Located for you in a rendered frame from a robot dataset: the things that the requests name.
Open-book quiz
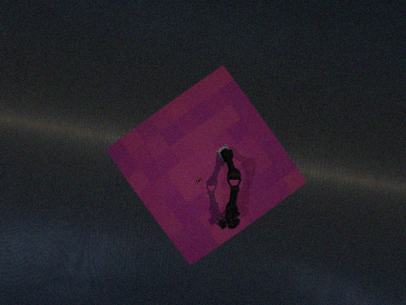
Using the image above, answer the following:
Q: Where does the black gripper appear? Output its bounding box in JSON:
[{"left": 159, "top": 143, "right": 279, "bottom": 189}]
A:
[{"left": 218, "top": 214, "right": 228, "bottom": 229}]

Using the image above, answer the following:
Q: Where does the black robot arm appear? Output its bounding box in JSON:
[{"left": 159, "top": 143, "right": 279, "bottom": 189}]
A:
[{"left": 221, "top": 148, "right": 241, "bottom": 228}]

